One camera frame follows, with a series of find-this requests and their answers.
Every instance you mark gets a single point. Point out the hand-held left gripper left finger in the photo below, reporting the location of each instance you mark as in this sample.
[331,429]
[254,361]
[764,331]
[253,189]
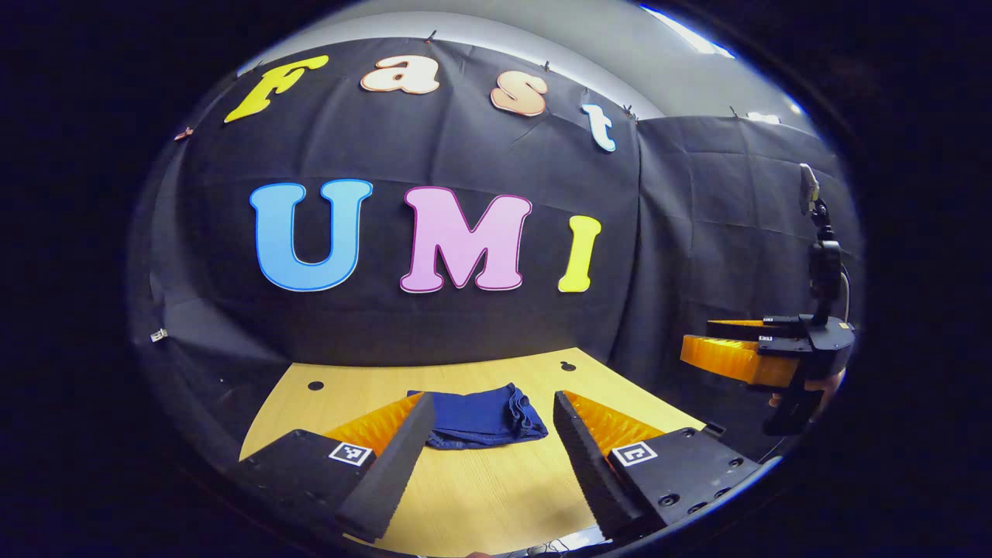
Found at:
[395,473]

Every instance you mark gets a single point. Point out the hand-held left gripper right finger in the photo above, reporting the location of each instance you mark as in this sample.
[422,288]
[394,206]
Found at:
[589,465]

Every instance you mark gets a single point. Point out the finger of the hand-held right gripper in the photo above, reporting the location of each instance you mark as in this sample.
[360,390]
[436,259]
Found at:
[736,360]
[756,328]

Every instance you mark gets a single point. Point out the black backdrop cloth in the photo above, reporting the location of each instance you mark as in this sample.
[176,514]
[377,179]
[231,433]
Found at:
[659,232]

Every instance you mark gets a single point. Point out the blue denim jeans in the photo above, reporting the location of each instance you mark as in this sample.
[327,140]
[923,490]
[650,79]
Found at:
[480,415]

